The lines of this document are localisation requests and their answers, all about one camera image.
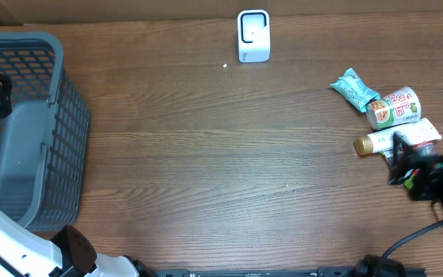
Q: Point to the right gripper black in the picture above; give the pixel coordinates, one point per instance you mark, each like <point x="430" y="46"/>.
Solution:
<point x="436" y="168"/>

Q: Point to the green snack packet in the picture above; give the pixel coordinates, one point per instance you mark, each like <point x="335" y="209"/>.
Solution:
<point x="425" y="148"/>

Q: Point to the cup noodles container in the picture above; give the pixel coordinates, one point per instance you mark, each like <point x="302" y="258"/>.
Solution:
<point x="397" y="108"/>

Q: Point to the teal white pouch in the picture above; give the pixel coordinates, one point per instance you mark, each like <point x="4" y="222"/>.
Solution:
<point x="353" y="89"/>

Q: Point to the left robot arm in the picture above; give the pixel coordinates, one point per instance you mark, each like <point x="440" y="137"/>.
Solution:
<point x="65" y="252"/>

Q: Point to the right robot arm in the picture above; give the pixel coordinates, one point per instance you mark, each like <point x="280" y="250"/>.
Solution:
<point x="377" y="266"/>

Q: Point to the white barcode scanner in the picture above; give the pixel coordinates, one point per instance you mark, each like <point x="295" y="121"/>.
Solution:
<point x="254" y="36"/>

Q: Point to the grey plastic mesh basket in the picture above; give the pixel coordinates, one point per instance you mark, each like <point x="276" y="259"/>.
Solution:
<point x="44" y="141"/>

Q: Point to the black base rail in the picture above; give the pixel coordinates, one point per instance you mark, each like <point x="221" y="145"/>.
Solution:
<point x="320" y="272"/>

